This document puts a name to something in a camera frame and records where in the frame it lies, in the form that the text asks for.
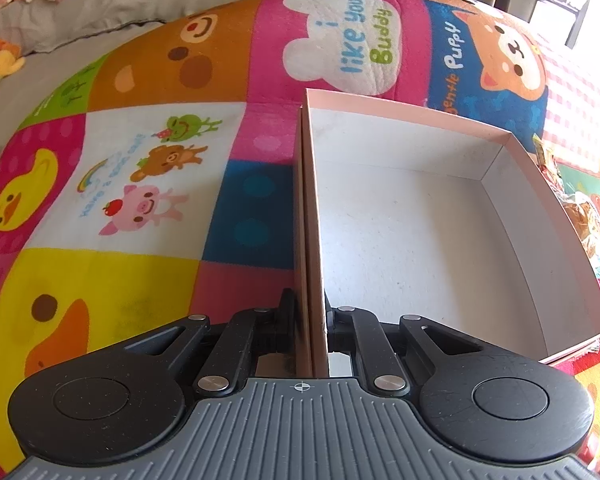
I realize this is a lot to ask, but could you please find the pink cardboard box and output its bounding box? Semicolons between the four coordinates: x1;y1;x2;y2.
294;89;600;377

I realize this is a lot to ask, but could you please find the orange yellow plush toy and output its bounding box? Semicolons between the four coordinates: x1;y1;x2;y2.
0;39;26;79

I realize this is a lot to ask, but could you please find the colourful cartoon play mat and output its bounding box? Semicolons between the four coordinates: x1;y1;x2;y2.
0;0;600;479

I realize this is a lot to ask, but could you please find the bread bun red label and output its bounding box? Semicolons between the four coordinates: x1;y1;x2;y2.
562;192;600;278

